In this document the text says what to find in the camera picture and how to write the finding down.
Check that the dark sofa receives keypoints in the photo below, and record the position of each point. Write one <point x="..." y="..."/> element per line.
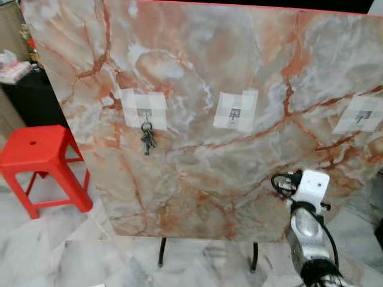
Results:
<point x="378" y="209"/>

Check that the taped adhesive wall hook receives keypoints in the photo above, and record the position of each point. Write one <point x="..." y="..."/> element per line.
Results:
<point x="143" y="109"/>
<point x="236" y="112"/>
<point x="361" y="115"/>

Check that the pink tissue pack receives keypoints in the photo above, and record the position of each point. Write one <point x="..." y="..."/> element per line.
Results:
<point x="12" y="69"/>

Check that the red plastic stool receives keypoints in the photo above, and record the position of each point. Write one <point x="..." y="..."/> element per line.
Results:
<point x="36" y="146"/>

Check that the metal key bunch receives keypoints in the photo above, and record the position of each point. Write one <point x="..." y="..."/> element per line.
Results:
<point x="147" y="139"/>

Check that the black television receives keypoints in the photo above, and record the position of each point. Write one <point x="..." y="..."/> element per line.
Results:
<point x="269" y="5"/>

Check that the marble pattern board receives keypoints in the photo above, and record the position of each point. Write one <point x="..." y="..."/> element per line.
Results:
<point x="197" y="72"/>

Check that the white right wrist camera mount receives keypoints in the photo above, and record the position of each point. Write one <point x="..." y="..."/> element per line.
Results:
<point x="311" y="185"/>

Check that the black metal board leg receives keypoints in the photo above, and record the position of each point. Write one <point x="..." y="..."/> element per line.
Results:
<point x="254" y="257"/>
<point x="161" y="254"/>

